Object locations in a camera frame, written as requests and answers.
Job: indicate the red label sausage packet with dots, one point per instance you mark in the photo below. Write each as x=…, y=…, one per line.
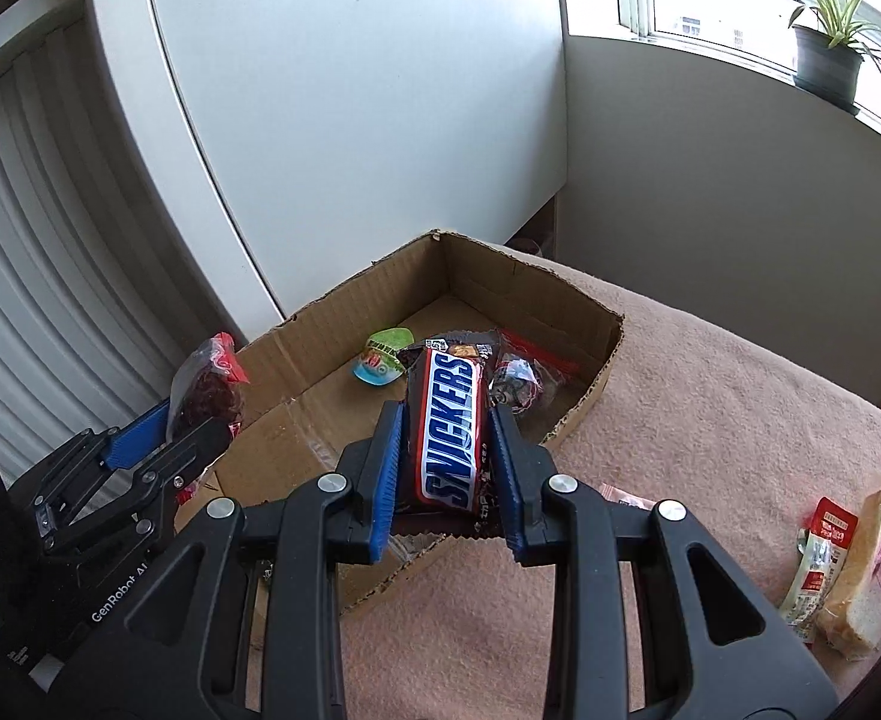
x=815, y=562

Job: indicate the cardboard box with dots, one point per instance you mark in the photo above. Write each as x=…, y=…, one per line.
x=485, y=277

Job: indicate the brown chocolate bar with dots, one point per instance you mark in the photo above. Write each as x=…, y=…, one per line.
x=444, y=427

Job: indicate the clear packet with red strip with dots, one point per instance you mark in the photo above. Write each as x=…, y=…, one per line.
x=523, y=382

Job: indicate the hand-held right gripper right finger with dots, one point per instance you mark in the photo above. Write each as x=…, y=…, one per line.
x=505, y=480

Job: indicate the small red-white sachet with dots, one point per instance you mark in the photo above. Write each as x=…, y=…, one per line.
x=624, y=499

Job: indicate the white cabinet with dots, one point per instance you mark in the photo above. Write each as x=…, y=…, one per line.
x=335, y=90

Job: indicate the pink-brown blanket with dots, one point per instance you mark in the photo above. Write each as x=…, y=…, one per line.
x=710, y=405

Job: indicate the sliced bread packet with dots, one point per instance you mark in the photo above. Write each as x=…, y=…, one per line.
x=867, y=570

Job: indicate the potted spider plant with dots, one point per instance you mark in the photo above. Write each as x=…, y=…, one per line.
x=830, y=64

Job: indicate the green jelly cup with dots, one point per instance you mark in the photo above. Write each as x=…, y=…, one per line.
x=380, y=360

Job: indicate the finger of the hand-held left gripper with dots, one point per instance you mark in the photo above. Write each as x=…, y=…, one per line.
x=140, y=439
x=185, y=457

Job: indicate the dark dried fruit packet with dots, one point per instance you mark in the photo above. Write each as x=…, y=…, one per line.
x=208, y=390

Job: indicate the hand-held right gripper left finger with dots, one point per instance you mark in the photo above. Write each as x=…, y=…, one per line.
x=388, y=480

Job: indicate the black snack wrapper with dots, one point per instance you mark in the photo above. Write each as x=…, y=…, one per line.
x=472, y=350

